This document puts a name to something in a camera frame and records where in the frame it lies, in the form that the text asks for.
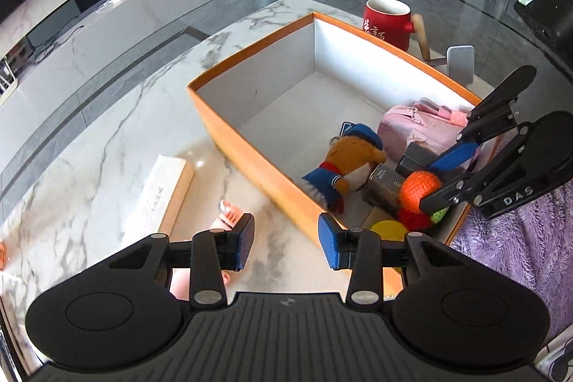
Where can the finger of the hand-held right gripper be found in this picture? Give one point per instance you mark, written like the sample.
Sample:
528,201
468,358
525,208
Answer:
447,194
456,156

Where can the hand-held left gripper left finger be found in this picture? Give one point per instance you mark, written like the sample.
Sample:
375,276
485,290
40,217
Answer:
244,241

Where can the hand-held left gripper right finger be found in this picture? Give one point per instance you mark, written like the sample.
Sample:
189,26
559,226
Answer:
331,245

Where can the crocheted orange toy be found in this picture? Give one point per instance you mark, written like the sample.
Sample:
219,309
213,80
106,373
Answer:
416,187

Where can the yellow round tape measure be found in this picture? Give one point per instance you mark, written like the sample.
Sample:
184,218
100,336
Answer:
387,229

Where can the pink zipper pouch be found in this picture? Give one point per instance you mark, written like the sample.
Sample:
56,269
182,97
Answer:
403,131

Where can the illustrated card box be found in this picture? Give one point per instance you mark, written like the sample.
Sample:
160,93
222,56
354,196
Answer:
385,185

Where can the orange storage box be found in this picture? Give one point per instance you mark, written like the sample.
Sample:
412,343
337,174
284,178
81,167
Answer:
250,149

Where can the teddy bear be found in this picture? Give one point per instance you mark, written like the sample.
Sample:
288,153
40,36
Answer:
353,153

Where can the pink pencil case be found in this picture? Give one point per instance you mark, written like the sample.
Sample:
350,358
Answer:
221,220

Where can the purple fluffy blanket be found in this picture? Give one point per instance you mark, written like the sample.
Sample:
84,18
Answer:
501,247

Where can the silver phone stand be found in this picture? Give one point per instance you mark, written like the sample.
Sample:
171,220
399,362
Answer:
461,61

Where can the white long box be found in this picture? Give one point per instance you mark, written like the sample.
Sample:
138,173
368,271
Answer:
156,194

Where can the black glass table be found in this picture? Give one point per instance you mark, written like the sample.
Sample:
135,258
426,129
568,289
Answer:
550,28

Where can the printed cloth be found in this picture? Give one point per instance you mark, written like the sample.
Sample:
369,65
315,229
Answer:
559,359

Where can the small orange thing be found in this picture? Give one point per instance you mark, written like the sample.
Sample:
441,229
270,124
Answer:
2,254

